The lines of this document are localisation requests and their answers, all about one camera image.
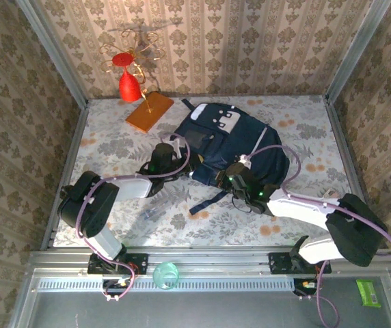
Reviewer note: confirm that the navy blue backpack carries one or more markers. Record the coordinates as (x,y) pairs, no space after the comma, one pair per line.
(243,143)

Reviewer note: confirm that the clear plastic compass case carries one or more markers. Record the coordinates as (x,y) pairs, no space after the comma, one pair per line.
(158,210)

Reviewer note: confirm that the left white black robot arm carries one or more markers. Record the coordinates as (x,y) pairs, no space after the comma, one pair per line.
(134,186)

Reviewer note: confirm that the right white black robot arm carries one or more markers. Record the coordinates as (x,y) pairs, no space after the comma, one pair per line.
(301,210)

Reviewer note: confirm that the orange wooden stand base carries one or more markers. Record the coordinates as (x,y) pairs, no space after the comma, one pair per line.
(147,116)

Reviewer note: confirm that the red wine glass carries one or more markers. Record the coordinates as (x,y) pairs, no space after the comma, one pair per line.
(128,87)

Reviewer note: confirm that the small pink white object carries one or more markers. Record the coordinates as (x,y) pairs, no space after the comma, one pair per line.
(330,194)

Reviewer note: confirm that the teal glass cup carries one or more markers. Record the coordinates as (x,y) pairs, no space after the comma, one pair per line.
(164,275)

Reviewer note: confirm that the green snack packet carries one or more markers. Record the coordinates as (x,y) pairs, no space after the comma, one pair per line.
(368,294)

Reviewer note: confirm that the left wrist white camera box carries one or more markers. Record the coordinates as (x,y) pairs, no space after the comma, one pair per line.
(178,150)

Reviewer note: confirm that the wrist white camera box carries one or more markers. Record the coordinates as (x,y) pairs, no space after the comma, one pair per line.
(244,160)
(178,150)

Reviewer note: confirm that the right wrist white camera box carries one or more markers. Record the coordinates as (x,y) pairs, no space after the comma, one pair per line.
(244,160)

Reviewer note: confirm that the aluminium mounting rail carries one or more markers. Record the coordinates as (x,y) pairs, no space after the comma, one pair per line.
(209,261)

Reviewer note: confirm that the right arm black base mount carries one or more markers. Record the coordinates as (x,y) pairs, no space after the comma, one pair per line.
(279,263)

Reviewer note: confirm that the left aluminium side rail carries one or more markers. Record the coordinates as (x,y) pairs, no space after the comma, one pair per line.
(70,153)

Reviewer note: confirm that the aluminium side rail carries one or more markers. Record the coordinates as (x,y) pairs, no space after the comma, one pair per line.
(345,153)
(70,153)

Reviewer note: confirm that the right aluminium side rail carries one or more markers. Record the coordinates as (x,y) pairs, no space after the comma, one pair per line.
(345,153)

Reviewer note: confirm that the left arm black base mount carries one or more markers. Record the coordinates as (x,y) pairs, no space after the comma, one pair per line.
(139,262)

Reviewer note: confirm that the left aluminium corner post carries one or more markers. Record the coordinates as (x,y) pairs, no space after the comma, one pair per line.
(56,54)

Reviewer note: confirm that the aluminium corner post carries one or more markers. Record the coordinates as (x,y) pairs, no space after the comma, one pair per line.
(354,51)
(56,54)

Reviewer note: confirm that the right aluminium corner post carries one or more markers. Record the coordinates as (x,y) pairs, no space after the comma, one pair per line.
(354,51)

